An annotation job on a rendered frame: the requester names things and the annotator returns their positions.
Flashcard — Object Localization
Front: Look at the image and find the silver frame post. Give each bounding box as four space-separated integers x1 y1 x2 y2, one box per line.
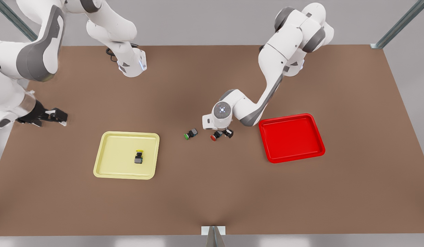
201 225 226 247
370 0 424 49
0 0 38 42

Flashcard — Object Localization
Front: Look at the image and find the yellow tray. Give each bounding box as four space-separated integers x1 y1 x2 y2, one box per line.
93 131 160 180

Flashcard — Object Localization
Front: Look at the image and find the red tray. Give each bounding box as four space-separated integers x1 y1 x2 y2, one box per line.
259 113 326 164

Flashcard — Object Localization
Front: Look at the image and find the black cable loop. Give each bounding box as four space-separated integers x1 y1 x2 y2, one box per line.
106 43 140 63

